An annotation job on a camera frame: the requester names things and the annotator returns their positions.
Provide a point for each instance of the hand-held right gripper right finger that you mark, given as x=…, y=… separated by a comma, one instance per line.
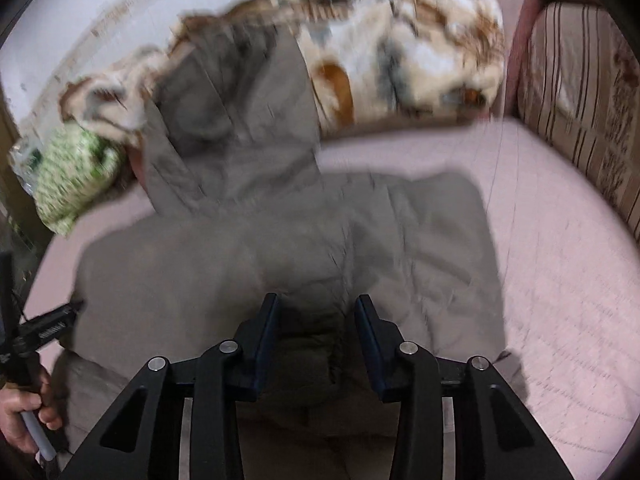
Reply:
x=364, y=332

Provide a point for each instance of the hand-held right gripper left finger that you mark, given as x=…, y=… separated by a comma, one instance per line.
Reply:
x=268, y=332

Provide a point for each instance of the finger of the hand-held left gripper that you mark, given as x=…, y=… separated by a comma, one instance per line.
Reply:
x=50, y=325

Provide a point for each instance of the grey padded jacket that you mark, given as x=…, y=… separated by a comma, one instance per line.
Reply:
x=240, y=240

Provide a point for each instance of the person's left hand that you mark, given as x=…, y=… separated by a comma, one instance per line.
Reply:
x=12, y=410

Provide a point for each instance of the green patterned pillow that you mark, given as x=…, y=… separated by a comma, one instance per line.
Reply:
x=75, y=175

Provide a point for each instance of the clear plastic bag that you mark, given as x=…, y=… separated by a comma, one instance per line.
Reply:
x=25, y=160

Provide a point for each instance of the leaf printed fleece blanket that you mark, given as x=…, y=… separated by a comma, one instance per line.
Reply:
x=400, y=60

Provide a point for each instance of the striped beige cushion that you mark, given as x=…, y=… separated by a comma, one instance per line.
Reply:
x=575, y=85

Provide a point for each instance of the reddish wooden bed frame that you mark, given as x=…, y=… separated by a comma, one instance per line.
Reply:
x=520, y=35

